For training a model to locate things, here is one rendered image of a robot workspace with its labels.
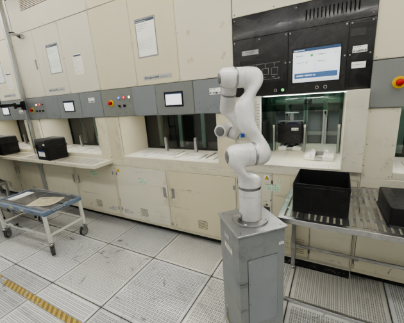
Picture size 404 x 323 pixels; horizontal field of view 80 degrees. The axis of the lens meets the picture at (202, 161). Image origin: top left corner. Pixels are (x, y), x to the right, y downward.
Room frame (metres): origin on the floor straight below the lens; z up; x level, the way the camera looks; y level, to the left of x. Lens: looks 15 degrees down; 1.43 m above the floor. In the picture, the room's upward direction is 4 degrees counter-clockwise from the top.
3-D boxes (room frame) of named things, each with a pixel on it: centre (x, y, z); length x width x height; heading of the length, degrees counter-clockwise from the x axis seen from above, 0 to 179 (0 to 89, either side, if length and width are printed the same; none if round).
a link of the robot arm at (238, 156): (1.19, -0.21, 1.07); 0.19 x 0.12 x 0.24; 101
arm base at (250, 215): (1.19, -0.24, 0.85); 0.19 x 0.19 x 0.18
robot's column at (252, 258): (1.19, -0.24, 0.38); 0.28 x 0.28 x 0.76; 16
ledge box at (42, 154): (3.02, 1.88, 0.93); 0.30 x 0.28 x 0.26; 58
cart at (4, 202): (2.52, 1.84, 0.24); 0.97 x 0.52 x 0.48; 63
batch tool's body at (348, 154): (2.11, -0.88, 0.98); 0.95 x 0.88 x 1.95; 151
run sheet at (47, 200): (2.41, 1.70, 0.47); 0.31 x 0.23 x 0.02; 82
